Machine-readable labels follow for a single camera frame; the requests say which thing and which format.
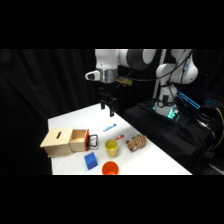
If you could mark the black robot stand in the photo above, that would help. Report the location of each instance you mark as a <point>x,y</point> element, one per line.
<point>173,140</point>

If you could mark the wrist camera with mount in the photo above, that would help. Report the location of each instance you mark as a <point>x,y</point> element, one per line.
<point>122,80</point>

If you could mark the orange plastic cup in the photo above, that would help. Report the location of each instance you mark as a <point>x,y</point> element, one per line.
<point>110,168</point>

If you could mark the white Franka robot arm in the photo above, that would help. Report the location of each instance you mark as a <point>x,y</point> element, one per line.
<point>133,58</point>

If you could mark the yellow plastic cup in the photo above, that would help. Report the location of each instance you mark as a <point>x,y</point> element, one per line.
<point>111,147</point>

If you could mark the blue marker pen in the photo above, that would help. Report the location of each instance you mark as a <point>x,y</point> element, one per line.
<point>109,127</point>

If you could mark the black curtain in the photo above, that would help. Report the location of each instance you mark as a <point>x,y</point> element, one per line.
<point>43,90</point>

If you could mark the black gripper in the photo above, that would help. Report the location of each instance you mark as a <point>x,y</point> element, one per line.
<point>106,94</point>

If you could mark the wooden box with drawer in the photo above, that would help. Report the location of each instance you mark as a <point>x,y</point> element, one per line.
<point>66,140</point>

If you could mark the plush tiger toy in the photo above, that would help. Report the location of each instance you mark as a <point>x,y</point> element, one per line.
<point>136,142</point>

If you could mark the red marker pen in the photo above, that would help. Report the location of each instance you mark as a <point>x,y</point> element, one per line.
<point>118,137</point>

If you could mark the blue cube block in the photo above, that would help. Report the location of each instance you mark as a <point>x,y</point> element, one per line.
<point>90,160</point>

